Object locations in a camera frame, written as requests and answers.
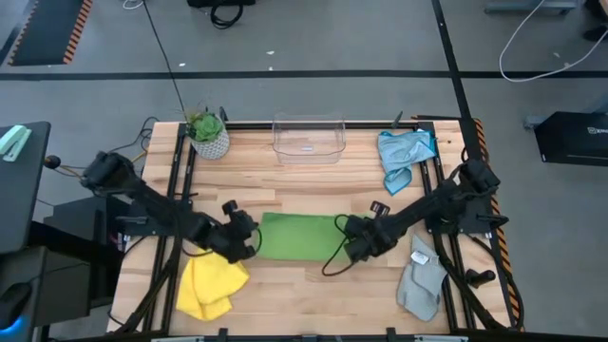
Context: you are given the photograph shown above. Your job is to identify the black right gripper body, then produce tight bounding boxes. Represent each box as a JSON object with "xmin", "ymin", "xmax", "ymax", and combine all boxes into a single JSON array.
[{"xmin": 342, "ymin": 202, "xmax": 398, "ymax": 263}]

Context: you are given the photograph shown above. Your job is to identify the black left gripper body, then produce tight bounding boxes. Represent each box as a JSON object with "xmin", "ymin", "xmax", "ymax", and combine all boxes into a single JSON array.
[{"xmin": 208, "ymin": 199, "xmax": 262, "ymax": 265}]

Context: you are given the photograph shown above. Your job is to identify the green microfiber towel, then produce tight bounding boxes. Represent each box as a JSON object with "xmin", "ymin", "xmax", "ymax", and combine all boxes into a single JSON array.
[{"xmin": 256, "ymin": 212, "xmax": 353, "ymax": 263}]

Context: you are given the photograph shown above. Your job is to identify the grey waffle microfiber towel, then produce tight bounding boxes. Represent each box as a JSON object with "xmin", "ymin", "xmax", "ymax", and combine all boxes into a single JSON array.
[{"xmin": 396, "ymin": 232, "xmax": 449, "ymax": 323}]

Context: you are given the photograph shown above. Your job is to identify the light blue microfiber towel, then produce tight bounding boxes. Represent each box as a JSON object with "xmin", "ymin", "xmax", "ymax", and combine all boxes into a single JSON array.
[{"xmin": 377, "ymin": 130, "xmax": 438, "ymax": 197}]

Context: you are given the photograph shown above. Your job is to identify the yellow microfiber towel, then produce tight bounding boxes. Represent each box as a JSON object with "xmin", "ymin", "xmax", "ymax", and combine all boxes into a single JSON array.
[{"xmin": 176, "ymin": 246, "xmax": 251, "ymax": 322}]

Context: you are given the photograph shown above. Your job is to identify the succulent in patterned white pot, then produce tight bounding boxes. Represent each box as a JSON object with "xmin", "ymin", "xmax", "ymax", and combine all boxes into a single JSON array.
[{"xmin": 184, "ymin": 107, "xmax": 231, "ymax": 162}]

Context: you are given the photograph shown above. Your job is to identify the clear plastic bin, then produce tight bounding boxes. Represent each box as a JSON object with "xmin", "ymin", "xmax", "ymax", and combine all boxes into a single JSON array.
[{"xmin": 272, "ymin": 112, "xmax": 348, "ymax": 165}]

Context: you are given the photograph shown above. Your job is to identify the orange black hazard strip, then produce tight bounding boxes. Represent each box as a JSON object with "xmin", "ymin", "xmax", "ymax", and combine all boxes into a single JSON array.
[{"xmin": 473, "ymin": 118, "xmax": 523, "ymax": 332}]

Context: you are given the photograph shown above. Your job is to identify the black equipment cabinet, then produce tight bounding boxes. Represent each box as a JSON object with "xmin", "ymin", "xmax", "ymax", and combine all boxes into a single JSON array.
[{"xmin": 0, "ymin": 192, "xmax": 125, "ymax": 342}]

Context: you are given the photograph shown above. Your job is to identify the black side desk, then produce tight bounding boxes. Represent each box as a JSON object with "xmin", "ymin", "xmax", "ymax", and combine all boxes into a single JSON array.
[{"xmin": 0, "ymin": 122, "xmax": 52, "ymax": 256}]

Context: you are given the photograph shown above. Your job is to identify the black box with white logo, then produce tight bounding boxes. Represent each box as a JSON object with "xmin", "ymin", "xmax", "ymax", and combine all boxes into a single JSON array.
[{"xmin": 534, "ymin": 111, "xmax": 608, "ymax": 167}]

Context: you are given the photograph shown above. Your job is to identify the mint green stapler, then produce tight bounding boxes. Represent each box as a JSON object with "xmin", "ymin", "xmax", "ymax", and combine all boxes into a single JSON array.
[{"xmin": 0, "ymin": 124, "xmax": 33, "ymax": 163}]

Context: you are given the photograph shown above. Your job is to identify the black mat with orange edge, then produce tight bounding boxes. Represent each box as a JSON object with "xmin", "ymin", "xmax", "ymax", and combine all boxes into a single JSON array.
[{"xmin": 0, "ymin": 0, "xmax": 94, "ymax": 67}]

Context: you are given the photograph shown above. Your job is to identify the person's foot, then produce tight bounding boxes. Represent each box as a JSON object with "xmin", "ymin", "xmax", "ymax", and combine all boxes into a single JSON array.
[{"xmin": 582, "ymin": 0, "xmax": 608, "ymax": 43}]

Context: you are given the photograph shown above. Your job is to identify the black left camera cable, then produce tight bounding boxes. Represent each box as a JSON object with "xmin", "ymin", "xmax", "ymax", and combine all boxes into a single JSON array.
[{"xmin": 246, "ymin": 226, "xmax": 264, "ymax": 260}]

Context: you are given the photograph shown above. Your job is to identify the black camera cable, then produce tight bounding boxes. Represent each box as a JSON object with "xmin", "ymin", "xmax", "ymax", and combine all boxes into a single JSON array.
[
  {"xmin": 246, "ymin": 226, "xmax": 264, "ymax": 260},
  {"xmin": 321, "ymin": 213, "xmax": 363, "ymax": 279}
]

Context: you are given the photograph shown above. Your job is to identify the black right camera cable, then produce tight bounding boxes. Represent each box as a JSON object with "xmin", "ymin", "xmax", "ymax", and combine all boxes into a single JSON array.
[{"xmin": 321, "ymin": 213, "xmax": 363, "ymax": 279}]

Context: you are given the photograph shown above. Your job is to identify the black aluminium table frame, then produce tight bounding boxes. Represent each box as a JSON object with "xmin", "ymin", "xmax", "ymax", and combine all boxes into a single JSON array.
[{"xmin": 113, "ymin": 118, "xmax": 523, "ymax": 342}]

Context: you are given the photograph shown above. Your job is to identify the black clamp handle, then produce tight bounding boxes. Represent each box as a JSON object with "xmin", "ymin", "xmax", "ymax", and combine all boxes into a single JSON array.
[{"xmin": 464, "ymin": 268, "xmax": 497, "ymax": 289}]

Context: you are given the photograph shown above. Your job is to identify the tangled black cables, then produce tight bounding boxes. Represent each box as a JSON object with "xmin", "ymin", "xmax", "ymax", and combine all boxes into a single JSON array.
[{"xmin": 61, "ymin": 116, "xmax": 161, "ymax": 184}]

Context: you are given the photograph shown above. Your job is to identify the coiled black floor cable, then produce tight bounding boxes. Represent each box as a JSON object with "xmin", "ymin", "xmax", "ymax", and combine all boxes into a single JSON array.
[{"xmin": 210, "ymin": 4, "xmax": 245, "ymax": 30}]

